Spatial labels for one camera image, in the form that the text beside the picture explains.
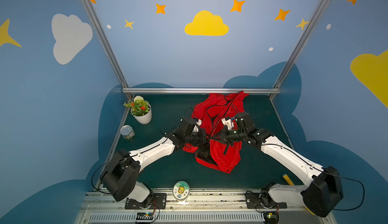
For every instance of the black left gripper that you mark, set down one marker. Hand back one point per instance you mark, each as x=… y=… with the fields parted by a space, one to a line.
x=203 y=137

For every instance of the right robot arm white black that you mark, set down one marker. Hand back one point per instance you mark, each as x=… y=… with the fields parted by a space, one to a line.
x=321 y=188

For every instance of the potted plant white pot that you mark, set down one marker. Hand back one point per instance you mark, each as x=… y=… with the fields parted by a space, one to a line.
x=140 y=109

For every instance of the left small circuit board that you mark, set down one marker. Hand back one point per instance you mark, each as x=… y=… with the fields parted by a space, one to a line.
x=144 y=217

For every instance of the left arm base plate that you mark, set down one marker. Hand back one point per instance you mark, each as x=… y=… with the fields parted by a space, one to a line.
x=157 y=200

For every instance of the aluminium frame left post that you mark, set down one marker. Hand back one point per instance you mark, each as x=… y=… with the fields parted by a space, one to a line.
x=89 y=8

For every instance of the round green white tape roll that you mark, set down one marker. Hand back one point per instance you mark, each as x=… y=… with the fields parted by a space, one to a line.
x=181 y=191

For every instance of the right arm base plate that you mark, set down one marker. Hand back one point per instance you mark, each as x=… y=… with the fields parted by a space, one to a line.
x=259 y=200

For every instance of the aluminium frame post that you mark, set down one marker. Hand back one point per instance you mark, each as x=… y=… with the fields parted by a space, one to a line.
x=89 y=8
x=307 y=32

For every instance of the red zip jacket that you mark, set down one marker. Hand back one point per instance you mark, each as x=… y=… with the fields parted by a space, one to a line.
x=213 y=154

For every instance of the aluminium frame right post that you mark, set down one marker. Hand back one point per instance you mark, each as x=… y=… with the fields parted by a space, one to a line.
x=307 y=32

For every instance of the small metal tin can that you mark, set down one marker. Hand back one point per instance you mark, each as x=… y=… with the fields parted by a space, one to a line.
x=127 y=132

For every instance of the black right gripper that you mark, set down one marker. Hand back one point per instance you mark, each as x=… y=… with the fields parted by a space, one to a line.
x=223 y=136

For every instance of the aluminium frame back rail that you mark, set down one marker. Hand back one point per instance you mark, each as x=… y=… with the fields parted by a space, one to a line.
x=198 y=91

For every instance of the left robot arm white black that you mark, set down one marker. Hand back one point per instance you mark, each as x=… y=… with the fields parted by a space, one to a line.
x=121 y=173

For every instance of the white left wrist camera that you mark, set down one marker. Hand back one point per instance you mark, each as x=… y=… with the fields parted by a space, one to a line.
x=197 y=126

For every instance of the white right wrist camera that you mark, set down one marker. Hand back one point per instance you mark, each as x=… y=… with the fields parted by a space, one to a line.
x=228 y=122

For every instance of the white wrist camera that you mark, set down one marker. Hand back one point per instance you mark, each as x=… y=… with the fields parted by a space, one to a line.
x=197 y=126
x=228 y=122

